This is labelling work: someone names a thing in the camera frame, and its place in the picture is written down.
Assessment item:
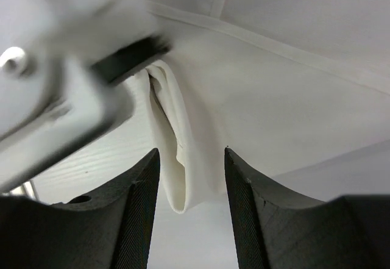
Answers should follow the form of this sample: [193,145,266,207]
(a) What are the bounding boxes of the white cloth napkin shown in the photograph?
[140,0,389,213]

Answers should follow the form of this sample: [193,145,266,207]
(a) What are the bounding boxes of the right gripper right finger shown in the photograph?
[224,148,389,268]

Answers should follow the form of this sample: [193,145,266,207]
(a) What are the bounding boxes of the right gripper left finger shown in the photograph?
[1,149,160,268]

